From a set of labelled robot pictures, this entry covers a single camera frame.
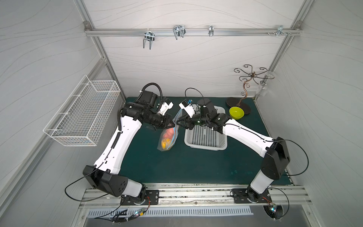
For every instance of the aluminium crossbar rail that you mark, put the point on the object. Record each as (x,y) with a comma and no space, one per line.
(190,32)

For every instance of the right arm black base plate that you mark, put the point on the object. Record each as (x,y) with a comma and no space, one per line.
(239,196)

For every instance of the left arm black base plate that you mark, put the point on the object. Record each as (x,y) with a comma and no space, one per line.
(145,197)

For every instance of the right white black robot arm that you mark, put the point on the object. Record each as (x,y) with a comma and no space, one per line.
(273,151)

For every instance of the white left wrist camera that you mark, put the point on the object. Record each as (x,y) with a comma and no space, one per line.
(166,105)

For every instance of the clear zip-top bag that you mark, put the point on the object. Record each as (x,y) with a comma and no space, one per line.
(173,125)

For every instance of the white wire wall basket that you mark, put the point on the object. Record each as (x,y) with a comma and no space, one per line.
(80,120)

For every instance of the green plastic bowl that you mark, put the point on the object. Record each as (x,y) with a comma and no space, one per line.
(236,113)

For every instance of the metal hook small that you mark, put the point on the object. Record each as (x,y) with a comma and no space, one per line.
(211,30)

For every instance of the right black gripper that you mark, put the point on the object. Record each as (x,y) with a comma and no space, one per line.
(188,122)

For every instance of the metal bracket right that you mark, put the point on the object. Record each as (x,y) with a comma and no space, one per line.
(279,32)

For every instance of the white vented cable duct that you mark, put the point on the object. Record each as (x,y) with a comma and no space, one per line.
(212,211)

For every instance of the white perforated plastic basket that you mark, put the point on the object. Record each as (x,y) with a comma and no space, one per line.
(203,137)

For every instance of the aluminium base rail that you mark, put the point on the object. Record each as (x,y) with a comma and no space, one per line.
(197,195)

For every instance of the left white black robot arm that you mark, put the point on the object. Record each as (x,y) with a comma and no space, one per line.
(104,174)

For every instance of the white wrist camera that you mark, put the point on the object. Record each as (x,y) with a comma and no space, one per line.
(166,105)
(186,105)

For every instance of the bronze wire jewelry stand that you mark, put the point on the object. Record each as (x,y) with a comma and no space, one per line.
(248,74)

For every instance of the dark green table mat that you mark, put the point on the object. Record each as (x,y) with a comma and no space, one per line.
(144,163)

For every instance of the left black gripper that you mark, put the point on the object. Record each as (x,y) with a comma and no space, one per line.
(166,121)

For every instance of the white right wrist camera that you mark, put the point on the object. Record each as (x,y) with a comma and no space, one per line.
(186,105)

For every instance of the yellow peach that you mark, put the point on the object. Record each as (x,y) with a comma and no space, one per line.
(165,143)

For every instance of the metal hook middle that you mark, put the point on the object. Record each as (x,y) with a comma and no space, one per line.
(179,31)

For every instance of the metal hook left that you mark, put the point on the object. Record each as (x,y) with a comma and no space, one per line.
(149,38)

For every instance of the pink peach top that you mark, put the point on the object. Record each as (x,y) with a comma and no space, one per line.
(169,133)

